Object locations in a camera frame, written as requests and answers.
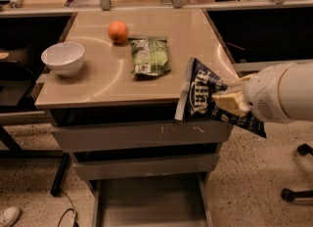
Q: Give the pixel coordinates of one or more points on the top grey drawer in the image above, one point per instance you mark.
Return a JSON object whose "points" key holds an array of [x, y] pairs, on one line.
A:
{"points": [[144, 134]]}

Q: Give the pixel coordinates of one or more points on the white sneaker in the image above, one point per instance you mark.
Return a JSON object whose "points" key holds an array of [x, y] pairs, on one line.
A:
{"points": [[9, 216]]}

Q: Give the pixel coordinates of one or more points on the grey drawer cabinet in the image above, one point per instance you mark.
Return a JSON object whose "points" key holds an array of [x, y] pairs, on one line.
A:
{"points": [[106, 91]]}

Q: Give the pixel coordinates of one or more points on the orange fruit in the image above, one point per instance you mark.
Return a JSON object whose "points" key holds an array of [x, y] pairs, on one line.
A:
{"points": [[118, 32]]}

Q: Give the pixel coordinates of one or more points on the blue chip bag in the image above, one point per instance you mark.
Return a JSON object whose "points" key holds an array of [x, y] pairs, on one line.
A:
{"points": [[199, 84]]}

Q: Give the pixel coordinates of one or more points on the black table leg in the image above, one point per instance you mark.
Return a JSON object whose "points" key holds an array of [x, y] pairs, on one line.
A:
{"points": [[60, 175]]}

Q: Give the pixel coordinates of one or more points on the white bowl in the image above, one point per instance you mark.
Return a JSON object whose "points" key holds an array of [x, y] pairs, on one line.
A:
{"points": [[65, 58]]}

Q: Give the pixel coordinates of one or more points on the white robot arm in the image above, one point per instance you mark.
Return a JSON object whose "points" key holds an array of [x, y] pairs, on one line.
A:
{"points": [[280, 93]]}

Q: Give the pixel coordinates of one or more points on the green chip bag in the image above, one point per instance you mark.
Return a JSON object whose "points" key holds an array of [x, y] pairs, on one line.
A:
{"points": [[149, 56]]}

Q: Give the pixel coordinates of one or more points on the middle grey drawer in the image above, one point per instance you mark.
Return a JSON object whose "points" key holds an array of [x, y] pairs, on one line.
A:
{"points": [[113, 169]]}

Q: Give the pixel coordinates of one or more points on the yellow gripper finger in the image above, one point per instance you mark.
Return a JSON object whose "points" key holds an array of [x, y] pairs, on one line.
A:
{"points": [[240, 81], [233, 103]]}

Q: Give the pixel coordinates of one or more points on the grey drawer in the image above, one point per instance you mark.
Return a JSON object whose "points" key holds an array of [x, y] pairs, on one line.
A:
{"points": [[113, 169], [144, 134]]}

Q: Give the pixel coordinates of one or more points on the black chair base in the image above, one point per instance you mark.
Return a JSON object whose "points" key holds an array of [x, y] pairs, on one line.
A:
{"points": [[297, 194]]}

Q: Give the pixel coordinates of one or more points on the open bottom drawer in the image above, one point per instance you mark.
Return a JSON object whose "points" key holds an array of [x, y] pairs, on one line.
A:
{"points": [[160, 201]]}

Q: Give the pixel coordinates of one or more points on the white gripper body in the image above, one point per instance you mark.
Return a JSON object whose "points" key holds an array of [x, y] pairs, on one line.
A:
{"points": [[262, 94]]}

